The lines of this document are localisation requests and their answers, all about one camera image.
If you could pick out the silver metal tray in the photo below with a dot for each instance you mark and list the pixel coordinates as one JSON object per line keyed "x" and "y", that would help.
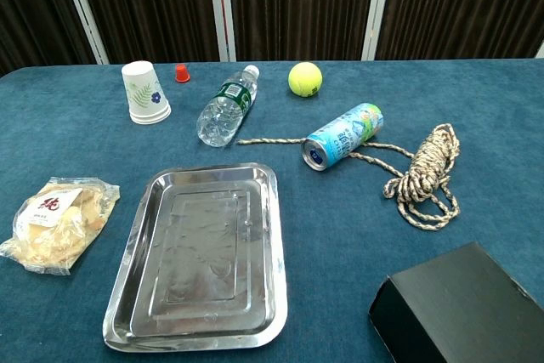
{"x": 200, "y": 252}

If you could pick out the bagged pastry snack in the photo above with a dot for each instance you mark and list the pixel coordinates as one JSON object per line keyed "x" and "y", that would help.
{"x": 59, "y": 227}

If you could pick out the clear plastic water bottle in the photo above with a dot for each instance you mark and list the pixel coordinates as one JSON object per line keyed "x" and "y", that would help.
{"x": 225, "y": 110}

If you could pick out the light blue drink can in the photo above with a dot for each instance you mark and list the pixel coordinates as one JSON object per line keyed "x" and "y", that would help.
{"x": 344, "y": 135}

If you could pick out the yellow-green tennis ball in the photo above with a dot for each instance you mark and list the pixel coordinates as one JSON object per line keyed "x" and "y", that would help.
{"x": 304, "y": 78}

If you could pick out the blue table cloth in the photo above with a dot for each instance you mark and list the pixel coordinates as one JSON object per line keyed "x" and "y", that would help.
{"x": 340, "y": 227}

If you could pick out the small red plastic cap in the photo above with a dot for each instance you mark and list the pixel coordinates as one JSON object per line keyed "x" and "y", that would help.
{"x": 182, "y": 73}

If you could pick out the white floral paper cup stack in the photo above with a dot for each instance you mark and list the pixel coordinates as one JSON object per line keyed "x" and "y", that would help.
{"x": 143, "y": 93}

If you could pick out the dark brown curtain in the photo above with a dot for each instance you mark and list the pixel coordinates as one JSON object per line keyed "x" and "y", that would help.
{"x": 297, "y": 1}

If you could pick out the black cardboard box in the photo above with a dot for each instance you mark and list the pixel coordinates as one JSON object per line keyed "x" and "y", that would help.
{"x": 459, "y": 307}

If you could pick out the white vertical frame post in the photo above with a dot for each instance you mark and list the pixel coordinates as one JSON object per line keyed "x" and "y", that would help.
{"x": 376, "y": 6}
{"x": 83, "y": 8}
{"x": 222, "y": 8}

